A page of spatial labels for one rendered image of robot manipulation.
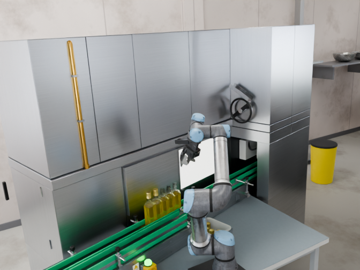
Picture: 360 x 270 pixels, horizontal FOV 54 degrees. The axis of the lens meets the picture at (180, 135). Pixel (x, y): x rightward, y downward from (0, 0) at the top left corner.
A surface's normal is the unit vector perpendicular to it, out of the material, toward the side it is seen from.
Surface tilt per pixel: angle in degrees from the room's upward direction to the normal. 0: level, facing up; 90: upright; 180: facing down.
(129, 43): 90
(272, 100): 90
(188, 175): 90
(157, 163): 90
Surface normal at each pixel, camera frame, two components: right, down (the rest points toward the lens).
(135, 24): 0.50, 0.22
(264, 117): -0.70, 0.23
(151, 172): 0.71, 0.16
